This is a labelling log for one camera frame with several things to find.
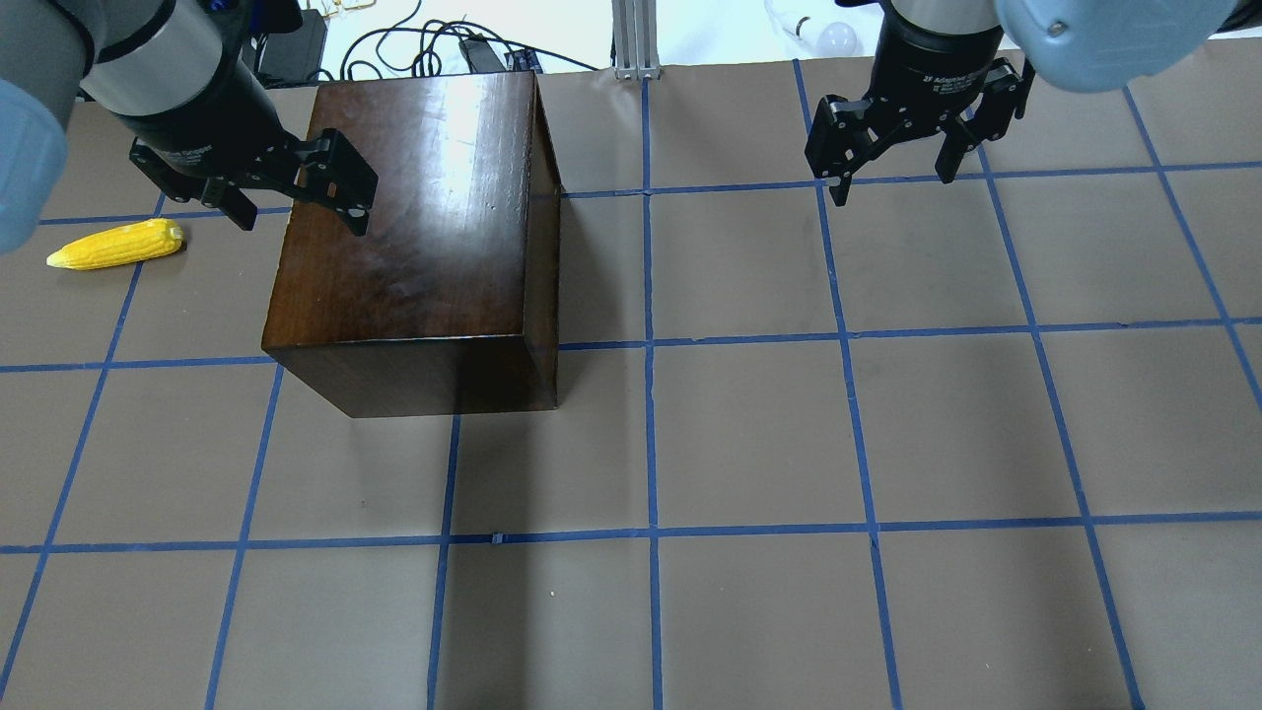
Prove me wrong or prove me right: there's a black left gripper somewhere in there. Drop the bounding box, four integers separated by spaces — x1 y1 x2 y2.
129 126 379 237

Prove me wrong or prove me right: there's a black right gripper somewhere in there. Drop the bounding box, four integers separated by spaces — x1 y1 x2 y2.
804 8 1036 207

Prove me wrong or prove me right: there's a yellow corn cob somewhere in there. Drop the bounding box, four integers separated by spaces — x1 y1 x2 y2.
45 219 186 271

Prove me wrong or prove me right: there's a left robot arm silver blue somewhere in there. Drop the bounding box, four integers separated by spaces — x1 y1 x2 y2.
1 1 379 252

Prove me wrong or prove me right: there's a white light bulb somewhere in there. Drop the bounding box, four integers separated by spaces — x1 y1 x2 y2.
764 1 864 58

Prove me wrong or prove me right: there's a dark brown wooden cabinet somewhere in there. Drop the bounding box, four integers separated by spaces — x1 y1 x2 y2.
261 72 562 417

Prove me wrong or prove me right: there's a black power adapter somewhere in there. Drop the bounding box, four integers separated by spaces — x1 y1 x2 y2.
458 35 509 74

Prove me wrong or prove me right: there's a black cable bundle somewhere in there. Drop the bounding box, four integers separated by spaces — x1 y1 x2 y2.
339 15 602 79

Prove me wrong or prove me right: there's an aluminium frame post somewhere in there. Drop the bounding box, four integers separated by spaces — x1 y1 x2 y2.
611 0 663 81

